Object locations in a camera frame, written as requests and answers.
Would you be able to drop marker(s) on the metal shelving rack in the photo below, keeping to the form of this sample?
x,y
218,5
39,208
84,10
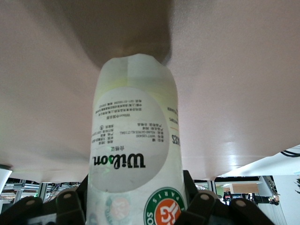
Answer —
x,y
47,189

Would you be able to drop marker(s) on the clear Wilson tennis ball can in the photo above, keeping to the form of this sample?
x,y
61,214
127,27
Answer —
x,y
131,140

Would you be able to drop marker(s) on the brown wooden box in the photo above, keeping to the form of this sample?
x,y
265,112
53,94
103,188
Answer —
x,y
243,188

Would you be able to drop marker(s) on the plain yellow tennis ball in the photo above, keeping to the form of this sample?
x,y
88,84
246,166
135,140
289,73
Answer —
x,y
110,85

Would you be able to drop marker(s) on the grey metal beam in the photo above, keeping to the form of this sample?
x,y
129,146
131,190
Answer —
x,y
269,187

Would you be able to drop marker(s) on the green plant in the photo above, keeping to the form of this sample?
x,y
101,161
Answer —
x,y
297,185

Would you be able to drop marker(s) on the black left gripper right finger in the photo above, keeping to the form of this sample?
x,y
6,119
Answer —
x,y
206,208

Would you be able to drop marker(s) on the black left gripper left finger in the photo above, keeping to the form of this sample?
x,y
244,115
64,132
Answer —
x,y
68,206

